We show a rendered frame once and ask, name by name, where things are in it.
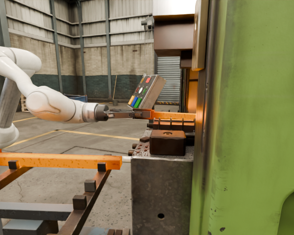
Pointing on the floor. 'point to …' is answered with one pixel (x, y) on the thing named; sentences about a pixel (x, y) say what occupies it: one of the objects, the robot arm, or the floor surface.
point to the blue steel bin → (77, 97)
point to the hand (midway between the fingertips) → (143, 113)
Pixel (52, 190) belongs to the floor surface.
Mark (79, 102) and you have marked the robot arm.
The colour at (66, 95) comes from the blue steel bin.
